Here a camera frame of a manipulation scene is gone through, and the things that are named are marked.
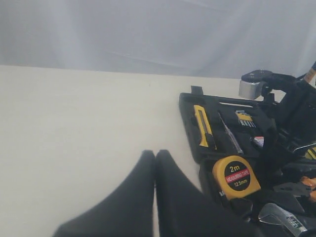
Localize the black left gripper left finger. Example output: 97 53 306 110
54 150 155 237

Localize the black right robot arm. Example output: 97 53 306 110
261 65 316 149

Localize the black plastic tool case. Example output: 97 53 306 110
179 86 316 237

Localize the yellow utility knife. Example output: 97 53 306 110
194 105 217 150

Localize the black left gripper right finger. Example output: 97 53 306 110
156 150 262 237

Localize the yellow tape measure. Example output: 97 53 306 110
212 156 261 200

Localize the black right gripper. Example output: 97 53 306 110
261 74 316 148

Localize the yellow hex key set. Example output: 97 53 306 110
235 110 256 128

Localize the white backdrop curtain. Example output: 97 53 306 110
0 0 316 78

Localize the silver adjustable wrench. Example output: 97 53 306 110
258 203 308 237

